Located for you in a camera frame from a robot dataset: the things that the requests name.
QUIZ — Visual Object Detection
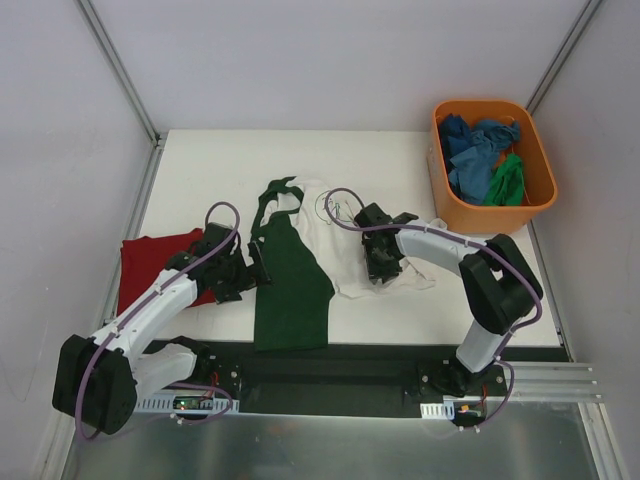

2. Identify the orange plastic bin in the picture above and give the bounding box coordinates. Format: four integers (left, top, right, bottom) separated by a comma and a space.
427, 98, 557, 234

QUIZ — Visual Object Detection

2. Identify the white and green t shirt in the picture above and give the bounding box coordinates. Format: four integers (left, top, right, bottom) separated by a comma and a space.
251, 176, 436, 352

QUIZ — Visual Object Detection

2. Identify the light blue t shirt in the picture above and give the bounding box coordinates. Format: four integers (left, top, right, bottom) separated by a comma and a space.
444, 119, 521, 206

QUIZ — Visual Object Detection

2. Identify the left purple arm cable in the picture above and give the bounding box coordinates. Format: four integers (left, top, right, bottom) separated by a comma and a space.
74, 201, 242, 441

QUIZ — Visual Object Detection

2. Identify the white cable duct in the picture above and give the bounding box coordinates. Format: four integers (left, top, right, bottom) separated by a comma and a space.
420, 402, 455, 421
134, 393, 239, 416

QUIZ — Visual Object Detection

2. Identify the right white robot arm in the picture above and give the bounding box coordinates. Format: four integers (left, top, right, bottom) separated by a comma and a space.
354, 203, 543, 398

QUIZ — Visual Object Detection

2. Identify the aluminium frame post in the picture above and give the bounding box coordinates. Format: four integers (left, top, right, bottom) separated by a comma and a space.
526, 0, 606, 115
74, 0, 163, 146

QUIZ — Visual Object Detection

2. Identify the right aluminium frame post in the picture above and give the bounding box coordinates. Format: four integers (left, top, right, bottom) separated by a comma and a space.
526, 0, 606, 115

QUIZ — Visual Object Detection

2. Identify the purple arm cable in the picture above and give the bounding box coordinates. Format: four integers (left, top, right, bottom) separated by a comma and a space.
74, 201, 242, 441
324, 187, 545, 436

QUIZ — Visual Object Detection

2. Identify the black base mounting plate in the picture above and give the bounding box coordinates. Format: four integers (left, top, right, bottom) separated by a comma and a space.
149, 339, 511, 417

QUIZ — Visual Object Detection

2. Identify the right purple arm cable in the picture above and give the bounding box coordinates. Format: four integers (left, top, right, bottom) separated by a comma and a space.
324, 187, 545, 436

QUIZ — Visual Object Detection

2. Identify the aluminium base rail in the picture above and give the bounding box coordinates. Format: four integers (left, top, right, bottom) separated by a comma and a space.
503, 362, 604, 403

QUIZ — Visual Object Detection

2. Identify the left aluminium frame post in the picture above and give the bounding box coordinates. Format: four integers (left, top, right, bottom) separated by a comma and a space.
74, 0, 163, 146

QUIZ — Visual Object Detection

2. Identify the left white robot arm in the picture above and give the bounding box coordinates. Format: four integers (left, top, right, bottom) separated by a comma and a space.
52, 223, 271, 435

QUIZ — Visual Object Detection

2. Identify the right white cable duct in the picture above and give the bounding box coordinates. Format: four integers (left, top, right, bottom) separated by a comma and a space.
420, 402, 455, 421

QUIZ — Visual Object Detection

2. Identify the dark blue t shirt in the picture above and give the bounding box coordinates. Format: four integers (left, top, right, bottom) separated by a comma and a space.
438, 114, 472, 160

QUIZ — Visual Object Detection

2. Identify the left white cable duct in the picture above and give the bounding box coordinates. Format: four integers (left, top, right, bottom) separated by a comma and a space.
134, 393, 239, 416

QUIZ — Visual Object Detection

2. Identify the bright green t shirt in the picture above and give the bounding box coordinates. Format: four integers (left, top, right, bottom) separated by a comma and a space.
483, 153, 525, 206

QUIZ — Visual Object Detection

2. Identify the folded red t shirt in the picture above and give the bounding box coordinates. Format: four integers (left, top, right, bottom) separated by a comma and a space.
116, 228, 203, 315

